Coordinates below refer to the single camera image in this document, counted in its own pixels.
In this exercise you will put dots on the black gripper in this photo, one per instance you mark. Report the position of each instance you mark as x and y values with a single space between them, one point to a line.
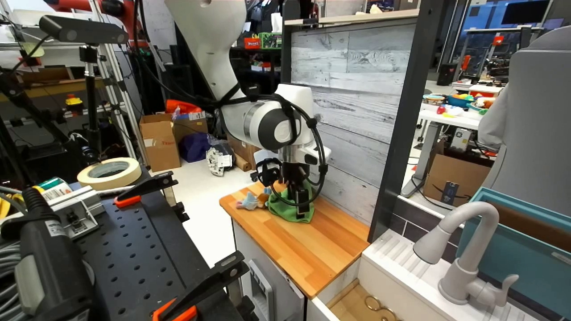
291 180

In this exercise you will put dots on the blue object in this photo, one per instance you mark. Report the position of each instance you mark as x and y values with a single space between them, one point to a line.
251 201

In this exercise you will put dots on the green cloth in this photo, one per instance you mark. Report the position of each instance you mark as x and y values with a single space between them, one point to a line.
294 205

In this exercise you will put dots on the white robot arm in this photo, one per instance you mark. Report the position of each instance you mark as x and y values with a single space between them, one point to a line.
278 121

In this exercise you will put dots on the wooden countertop cabinet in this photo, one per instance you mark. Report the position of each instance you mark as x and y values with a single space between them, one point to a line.
291 262

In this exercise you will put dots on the cardboard box on floor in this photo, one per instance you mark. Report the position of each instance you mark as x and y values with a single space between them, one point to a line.
160 148

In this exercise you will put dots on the grey wood backdrop panel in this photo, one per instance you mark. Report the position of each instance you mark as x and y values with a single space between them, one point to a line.
355 73

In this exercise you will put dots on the masking tape roll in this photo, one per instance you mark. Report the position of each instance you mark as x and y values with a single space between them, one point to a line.
111 173

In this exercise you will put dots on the orange black clamp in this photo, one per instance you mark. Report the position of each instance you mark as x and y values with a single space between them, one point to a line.
132 196

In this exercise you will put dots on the white toy sink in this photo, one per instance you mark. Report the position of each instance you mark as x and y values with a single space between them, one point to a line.
389 281

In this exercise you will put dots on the black perforated workbench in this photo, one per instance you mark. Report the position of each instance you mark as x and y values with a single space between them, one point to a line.
135 265

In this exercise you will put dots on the cardboard box under table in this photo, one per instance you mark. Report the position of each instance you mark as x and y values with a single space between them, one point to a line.
453 180

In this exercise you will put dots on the white table with toys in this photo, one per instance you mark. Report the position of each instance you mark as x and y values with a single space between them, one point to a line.
435 115

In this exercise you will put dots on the grey toy faucet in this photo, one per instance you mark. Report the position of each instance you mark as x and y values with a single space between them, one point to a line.
460 281

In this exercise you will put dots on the teal bin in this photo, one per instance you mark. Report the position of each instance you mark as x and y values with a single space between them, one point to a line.
532 242

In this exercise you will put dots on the black vertical post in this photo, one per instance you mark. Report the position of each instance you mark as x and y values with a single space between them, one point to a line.
419 60

